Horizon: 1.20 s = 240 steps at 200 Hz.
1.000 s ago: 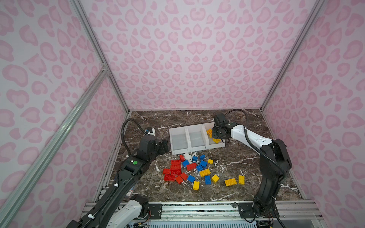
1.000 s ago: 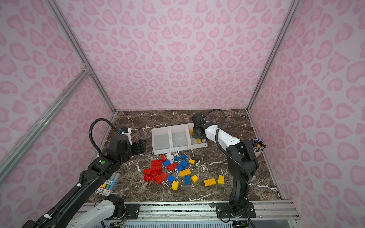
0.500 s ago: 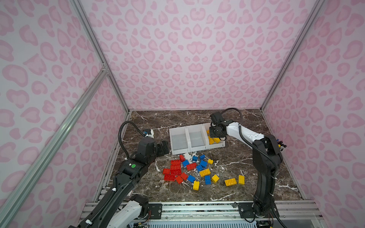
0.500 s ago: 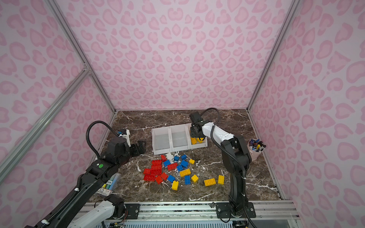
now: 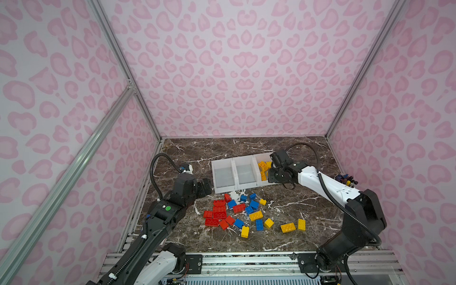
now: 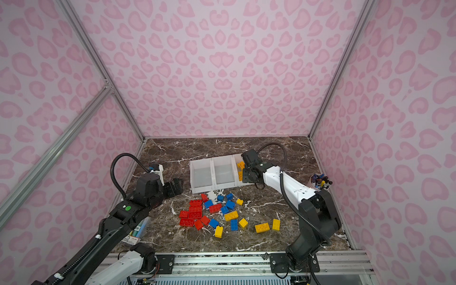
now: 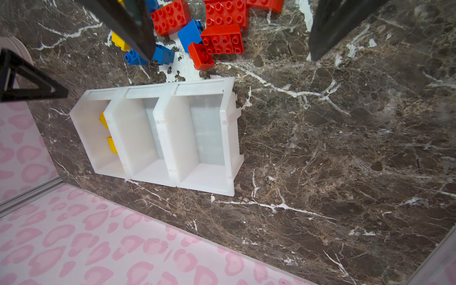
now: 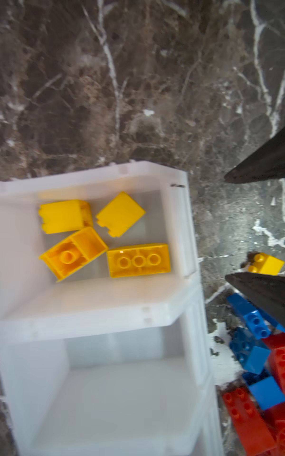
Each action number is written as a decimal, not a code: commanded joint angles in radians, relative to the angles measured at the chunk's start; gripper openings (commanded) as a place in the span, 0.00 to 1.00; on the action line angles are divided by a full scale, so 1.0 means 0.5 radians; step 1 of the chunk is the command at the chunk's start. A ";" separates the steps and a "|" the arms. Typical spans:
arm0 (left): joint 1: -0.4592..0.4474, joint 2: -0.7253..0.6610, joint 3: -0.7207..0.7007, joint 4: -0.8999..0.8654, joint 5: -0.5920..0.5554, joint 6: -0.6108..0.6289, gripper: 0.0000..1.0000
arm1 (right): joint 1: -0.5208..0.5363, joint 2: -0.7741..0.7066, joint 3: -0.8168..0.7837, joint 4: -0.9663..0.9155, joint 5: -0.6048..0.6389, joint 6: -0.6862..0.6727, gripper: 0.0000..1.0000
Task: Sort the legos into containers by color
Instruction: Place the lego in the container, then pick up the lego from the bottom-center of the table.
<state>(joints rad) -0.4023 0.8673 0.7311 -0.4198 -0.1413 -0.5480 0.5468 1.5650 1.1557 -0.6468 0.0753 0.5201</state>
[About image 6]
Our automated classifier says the white three-compartment plastic bin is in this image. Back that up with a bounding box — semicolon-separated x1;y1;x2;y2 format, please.
190;154;249;194

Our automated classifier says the blue lego brick left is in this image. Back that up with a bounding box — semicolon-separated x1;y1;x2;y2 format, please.
209;219;220;229

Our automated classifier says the blue lego brick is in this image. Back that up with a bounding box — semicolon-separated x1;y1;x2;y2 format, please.
230;219;239;231
209;219;220;229

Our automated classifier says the clear pack of markers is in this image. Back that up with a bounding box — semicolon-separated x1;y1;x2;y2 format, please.
121;217;150;246

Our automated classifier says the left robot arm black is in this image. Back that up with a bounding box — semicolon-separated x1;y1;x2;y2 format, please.
44;153;184;285

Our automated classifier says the blue lego brick front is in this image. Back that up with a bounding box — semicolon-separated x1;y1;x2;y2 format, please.
230;219;239;231

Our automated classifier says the red lego brick pile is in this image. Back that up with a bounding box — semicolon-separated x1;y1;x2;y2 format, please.
179;194;223;230

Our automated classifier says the pink cup of markers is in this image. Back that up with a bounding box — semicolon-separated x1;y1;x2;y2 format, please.
309;173;333;191

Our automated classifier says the yellow lego brick long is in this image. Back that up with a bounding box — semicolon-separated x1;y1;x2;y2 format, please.
255;223;270;233

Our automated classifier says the yellow lego brick small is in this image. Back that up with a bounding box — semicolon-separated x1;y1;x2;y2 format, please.
239;218;248;229

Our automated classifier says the yellow lego brick front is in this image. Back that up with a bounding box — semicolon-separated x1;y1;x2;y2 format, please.
214;226;223;239

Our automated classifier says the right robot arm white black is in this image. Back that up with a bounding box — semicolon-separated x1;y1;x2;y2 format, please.
241;142;342;271

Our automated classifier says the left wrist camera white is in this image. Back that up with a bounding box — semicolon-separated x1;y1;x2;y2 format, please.
148;163;165;186

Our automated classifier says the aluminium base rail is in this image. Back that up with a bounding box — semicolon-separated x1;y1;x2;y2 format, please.
71;251;375;285

